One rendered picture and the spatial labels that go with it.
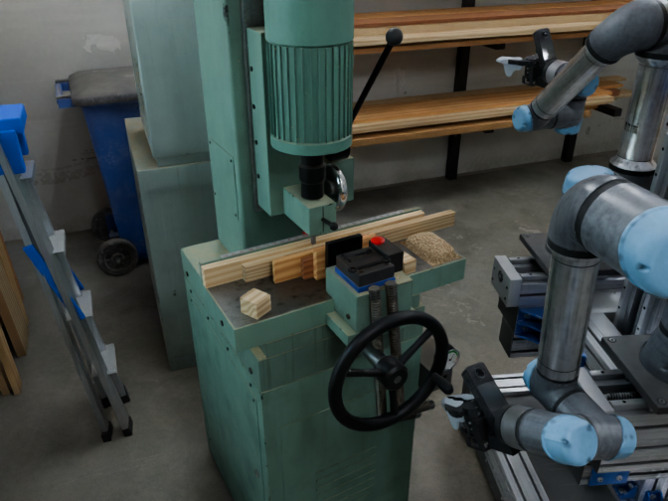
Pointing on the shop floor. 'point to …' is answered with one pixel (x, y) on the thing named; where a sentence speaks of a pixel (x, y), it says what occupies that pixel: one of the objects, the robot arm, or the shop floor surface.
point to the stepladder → (59, 275)
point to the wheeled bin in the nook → (110, 160)
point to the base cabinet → (297, 428)
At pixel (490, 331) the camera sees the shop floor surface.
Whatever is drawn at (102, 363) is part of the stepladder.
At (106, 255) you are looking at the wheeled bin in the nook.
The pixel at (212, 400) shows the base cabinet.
